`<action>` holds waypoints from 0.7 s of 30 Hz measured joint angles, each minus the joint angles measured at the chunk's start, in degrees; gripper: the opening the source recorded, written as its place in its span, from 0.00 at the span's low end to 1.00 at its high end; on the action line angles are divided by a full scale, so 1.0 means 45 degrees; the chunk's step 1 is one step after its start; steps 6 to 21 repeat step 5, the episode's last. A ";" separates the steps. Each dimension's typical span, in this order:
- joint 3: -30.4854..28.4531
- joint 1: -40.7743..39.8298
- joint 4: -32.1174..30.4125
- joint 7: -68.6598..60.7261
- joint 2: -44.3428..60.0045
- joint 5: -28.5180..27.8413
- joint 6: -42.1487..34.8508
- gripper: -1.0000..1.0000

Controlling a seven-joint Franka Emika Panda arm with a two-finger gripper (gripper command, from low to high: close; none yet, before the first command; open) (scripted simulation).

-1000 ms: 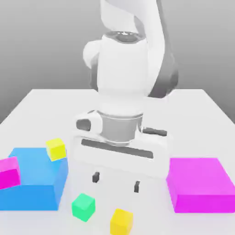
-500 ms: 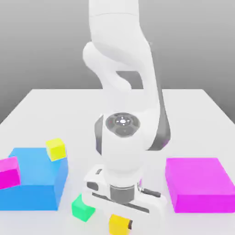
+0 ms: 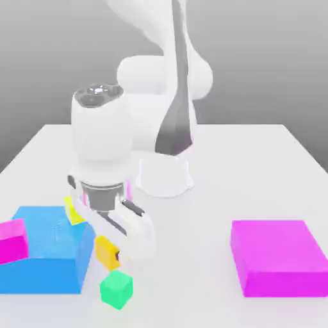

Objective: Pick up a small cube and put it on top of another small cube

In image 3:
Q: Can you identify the small magenta cube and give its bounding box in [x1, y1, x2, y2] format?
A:
[0, 218, 29, 265]

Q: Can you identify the large blue box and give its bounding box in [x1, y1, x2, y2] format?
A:
[0, 206, 97, 295]

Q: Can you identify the large magenta box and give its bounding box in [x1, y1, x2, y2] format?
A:
[230, 219, 328, 299]

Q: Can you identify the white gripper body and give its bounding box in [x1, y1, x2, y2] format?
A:
[72, 199, 156, 261]

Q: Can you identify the small orange cube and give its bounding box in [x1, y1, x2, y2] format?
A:
[94, 236, 121, 272]

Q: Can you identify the small yellow cube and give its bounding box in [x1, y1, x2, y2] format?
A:
[63, 196, 86, 226]

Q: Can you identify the small green cube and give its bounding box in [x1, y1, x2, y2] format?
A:
[99, 270, 134, 311]

